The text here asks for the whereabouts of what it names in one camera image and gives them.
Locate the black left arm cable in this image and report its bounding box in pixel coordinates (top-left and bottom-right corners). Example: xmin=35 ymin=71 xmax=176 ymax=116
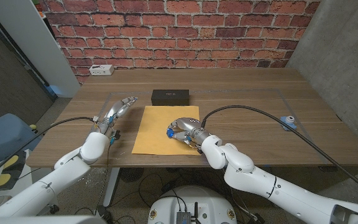
xmin=0 ymin=116 xmax=96 ymax=184

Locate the yellow manila envelope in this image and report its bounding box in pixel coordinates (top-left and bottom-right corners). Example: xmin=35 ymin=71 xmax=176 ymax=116
xmin=131 ymin=105 xmax=201 ymax=156

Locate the printed brick backdrop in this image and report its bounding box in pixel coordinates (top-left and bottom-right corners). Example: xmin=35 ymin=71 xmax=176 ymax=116
xmin=39 ymin=0 xmax=321 ymax=85

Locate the black and yellow pedal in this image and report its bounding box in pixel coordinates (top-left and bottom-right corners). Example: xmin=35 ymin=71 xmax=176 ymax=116
xmin=0 ymin=151 xmax=27 ymax=192

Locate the white pillar panel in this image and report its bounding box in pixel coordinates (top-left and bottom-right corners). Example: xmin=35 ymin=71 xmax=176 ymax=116
xmin=0 ymin=0 xmax=81 ymax=99

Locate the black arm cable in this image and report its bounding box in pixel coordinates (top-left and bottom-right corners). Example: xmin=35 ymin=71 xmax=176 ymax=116
xmin=0 ymin=116 xmax=96 ymax=184
xmin=201 ymin=105 xmax=358 ymax=200

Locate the blue toy camera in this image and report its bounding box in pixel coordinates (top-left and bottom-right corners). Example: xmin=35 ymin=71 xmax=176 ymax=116
xmin=280 ymin=115 xmax=298 ymax=131

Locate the black rectangular box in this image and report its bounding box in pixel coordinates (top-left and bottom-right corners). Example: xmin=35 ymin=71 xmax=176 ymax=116
xmin=150 ymin=89 xmax=190 ymax=106

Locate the round black fan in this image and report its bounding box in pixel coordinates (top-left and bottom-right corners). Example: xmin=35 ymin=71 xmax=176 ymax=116
xmin=119 ymin=167 xmax=145 ymax=183

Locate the white power strip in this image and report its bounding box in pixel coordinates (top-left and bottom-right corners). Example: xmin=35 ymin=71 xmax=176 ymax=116
xmin=89 ymin=64 xmax=115 ymax=77

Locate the white table leg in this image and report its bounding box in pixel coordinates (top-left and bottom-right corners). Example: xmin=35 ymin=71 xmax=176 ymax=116
xmin=103 ymin=167 xmax=121 ymax=208

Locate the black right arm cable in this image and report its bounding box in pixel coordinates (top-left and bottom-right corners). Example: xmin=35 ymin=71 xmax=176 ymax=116
xmin=201 ymin=105 xmax=358 ymax=200

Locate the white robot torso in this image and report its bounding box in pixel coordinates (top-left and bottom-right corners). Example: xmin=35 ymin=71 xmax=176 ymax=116
xmin=147 ymin=185 xmax=237 ymax=224

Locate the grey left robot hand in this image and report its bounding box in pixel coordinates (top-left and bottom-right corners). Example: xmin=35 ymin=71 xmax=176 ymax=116
xmin=92 ymin=96 xmax=139 ymax=140

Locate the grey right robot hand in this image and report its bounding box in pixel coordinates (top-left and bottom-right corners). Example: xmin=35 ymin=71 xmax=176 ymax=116
xmin=166 ymin=117 xmax=213 ymax=151

